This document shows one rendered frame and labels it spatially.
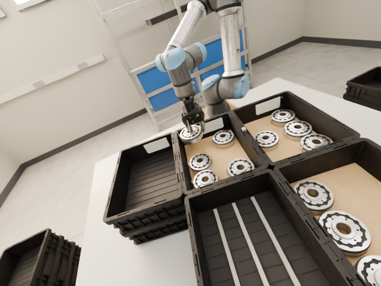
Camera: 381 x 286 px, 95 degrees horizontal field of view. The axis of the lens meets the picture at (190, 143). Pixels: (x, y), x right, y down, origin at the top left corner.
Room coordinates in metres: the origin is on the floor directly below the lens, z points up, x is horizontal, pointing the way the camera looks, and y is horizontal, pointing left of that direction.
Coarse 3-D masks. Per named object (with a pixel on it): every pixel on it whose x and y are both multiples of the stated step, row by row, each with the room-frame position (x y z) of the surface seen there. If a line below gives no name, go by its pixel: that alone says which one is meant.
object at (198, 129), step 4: (184, 128) 0.71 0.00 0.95; (196, 128) 0.68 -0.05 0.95; (200, 128) 0.66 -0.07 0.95; (184, 132) 0.68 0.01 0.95; (196, 132) 0.64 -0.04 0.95; (200, 132) 0.64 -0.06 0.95; (180, 136) 0.66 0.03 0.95; (184, 136) 0.65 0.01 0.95; (188, 136) 0.64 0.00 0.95; (192, 136) 0.63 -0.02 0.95; (196, 136) 0.62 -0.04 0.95
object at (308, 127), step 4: (288, 124) 0.56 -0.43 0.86; (292, 124) 0.55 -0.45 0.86; (304, 124) 0.52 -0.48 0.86; (308, 124) 0.51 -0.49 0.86; (288, 128) 0.54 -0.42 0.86; (304, 128) 0.50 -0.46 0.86; (308, 128) 0.50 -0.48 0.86; (288, 132) 0.51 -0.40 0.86; (292, 132) 0.51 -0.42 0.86; (296, 132) 0.50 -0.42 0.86; (300, 132) 0.49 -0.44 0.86; (304, 132) 0.48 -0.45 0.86; (308, 132) 0.47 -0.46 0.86
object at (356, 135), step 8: (272, 96) 0.71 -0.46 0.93; (296, 96) 0.64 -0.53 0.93; (248, 104) 0.72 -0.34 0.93; (232, 112) 0.71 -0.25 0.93; (320, 112) 0.48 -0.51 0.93; (336, 120) 0.42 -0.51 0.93; (344, 128) 0.37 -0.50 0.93; (248, 136) 0.51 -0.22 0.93; (352, 136) 0.33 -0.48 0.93; (360, 136) 0.32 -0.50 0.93; (256, 144) 0.46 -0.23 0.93; (328, 144) 0.34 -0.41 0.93; (336, 144) 0.33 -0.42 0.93; (264, 152) 0.41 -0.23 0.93; (304, 152) 0.34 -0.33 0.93; (312, 152) 0.33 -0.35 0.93; (280, 160) 0.35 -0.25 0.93; (288, 160) 0.34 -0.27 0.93; (272, 168) 0.34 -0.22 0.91
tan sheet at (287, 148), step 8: (256, 120) 0.71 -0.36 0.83; (264, 120) 0.68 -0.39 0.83; (296, 120) 0.60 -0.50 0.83; (248, 128) 0.67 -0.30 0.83; (256, 128) 0.65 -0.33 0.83; (264, 128) 0.63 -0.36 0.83; (272, 128) 0.61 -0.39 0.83; (280, 128) 0.59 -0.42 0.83; (280, 136) 0.54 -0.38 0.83; (280, 144) 0.50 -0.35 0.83; (288, 144) 0.48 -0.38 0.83; (296, 144) 0.47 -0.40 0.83; (272, 152) 0.47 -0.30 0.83; (280, 152) 0.46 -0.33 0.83; (288, 152) 0.44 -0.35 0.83; (296, 152) 0.43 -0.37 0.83; (272, 160) 0.44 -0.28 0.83
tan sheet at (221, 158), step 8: (192, 144) 0.72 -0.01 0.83; (200, 144) 0.70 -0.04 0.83; (208, 144) 0.68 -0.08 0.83; (232, 144) 0.61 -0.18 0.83; (192, 152) 0.67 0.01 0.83; (200, 152) 0.64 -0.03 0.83; (208, 152) 0.62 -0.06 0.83; (216, 152) 0.60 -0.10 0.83; (224, 152) 0.58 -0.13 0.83; (232, 152) 0.56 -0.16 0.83; (240, 152) 0.54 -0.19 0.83; (216, 160) 0.55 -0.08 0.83; (224, 160) 0.53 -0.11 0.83; (232, 160) 0.52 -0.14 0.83; (216, 168) 0.51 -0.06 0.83; (224, 168) 0.49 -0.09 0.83; (192, 176) 0.52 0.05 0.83; (224, 176) 0.45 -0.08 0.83
